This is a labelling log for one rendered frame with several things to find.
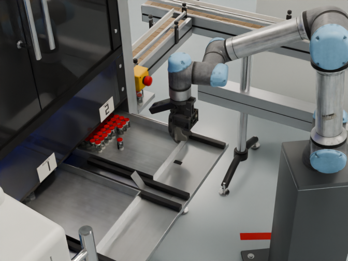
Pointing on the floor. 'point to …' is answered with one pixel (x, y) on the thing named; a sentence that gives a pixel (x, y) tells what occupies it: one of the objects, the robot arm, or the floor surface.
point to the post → (125, 34)
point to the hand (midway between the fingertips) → (176, 139)
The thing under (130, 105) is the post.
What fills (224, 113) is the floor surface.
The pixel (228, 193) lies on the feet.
